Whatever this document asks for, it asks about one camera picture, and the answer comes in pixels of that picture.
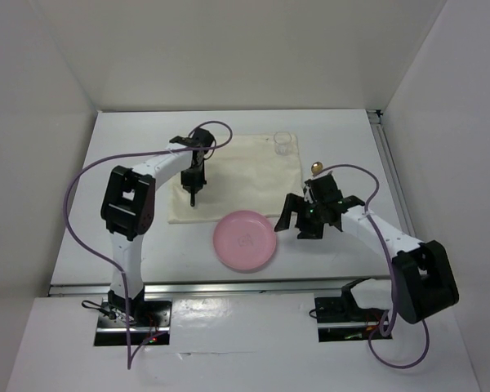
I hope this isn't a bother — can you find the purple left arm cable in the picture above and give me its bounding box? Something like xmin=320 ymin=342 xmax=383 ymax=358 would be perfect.
xmin=63 ymin=120 xmax=234 ymax=371

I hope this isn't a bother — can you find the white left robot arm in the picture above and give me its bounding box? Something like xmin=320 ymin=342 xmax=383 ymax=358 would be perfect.
xmin=100 ymin=127 xmax=216 ymax=326

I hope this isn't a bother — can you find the aluminium frame rail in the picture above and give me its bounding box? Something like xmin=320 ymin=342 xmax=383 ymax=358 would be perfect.
xmin=366 ymin=109 xmax=420 ymax=238
xmin=47 ymin=275 xmax=434 ymax=297

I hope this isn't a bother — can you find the gold spoon green handle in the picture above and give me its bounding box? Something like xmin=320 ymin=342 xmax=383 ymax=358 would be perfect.
xmin=311 ymin=162 xmax=323 ymax=176

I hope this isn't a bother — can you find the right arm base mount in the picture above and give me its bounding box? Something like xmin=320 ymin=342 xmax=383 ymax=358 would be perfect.
xmin=308 ymin=296 xmax=384 ymax=342

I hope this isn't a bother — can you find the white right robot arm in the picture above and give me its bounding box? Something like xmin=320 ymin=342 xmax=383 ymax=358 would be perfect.
xmin=274 ymin=173 xmax=460 ymax=324

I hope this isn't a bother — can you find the cream cloth placemat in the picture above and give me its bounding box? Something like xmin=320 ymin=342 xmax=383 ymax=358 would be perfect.
xmin=167 ymin=132 xmax=303 ymax=224

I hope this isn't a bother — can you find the pink round plate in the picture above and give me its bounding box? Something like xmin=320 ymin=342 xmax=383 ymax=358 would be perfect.
xmin=212 ymin=210 xmax=277 ymax=273

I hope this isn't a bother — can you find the aluminium right frame rail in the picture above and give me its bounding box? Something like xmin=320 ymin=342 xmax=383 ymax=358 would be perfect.
xmin=366 ymin=109 xmax=420 ymax=238

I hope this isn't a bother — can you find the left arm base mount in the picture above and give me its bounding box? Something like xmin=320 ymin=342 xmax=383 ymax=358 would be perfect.
xmin=81 ymin=299 xmax=172 ymax=347

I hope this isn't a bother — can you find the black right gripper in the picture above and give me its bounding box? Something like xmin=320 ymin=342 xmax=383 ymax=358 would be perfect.
xmin=274 ymin=192 xmax=325 ymax=240

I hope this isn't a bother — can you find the clear plastic cup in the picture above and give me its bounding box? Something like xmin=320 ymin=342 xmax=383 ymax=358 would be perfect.
xmin=273 ymin=131 xmax=292 ymax=156

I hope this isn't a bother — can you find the aluminium front frame rail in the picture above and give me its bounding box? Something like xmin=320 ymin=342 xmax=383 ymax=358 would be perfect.
xmin=47 ymin=275 xmax=434 ymax=297

